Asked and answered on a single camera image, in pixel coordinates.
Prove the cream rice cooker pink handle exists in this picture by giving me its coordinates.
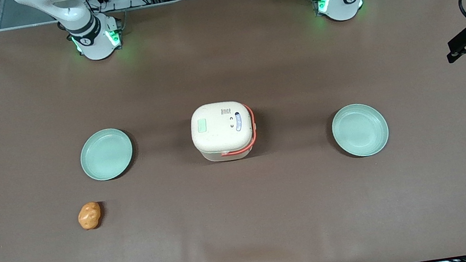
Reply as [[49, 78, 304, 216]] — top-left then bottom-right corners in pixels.
[[187, 97, 262, 166]]

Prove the pale green plate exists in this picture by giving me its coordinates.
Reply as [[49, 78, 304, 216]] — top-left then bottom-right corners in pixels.
[[76, 125, 137, 184], [328, 100, 392, 161]]

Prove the orange brown potato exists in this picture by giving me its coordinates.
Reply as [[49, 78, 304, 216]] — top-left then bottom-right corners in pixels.
[[75, 200, 104, 231]]

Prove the brown table mat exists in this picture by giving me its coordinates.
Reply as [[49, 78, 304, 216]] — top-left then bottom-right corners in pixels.
[[0, 0, 466, 262]]

